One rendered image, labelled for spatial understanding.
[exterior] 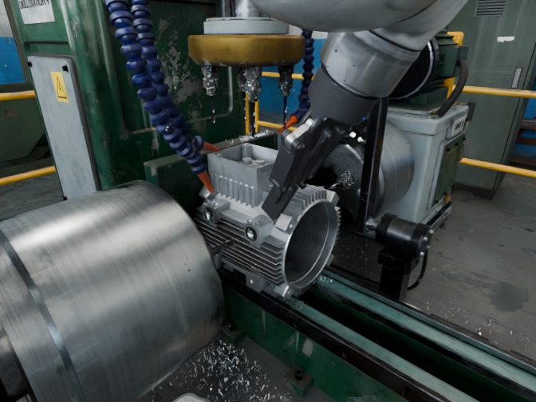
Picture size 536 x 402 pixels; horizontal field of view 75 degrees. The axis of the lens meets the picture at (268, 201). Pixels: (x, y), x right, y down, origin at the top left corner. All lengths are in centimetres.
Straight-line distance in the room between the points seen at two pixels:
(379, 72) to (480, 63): 320
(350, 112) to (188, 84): 44
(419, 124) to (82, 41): 71
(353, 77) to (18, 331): 37
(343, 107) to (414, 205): 62
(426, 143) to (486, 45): 268
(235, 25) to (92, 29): 24
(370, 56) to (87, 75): 45
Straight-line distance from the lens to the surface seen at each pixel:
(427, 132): 92
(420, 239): 63
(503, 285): 102
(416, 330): 62
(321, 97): 40
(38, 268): 37
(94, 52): 66
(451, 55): 106
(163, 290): 38
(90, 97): 66
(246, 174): 57
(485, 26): 357
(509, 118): 356
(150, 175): 61
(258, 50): 51
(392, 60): 37
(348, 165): 75
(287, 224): 51
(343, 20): 21
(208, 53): 53
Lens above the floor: 133
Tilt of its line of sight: 25 degrees down
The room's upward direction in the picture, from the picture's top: straight up
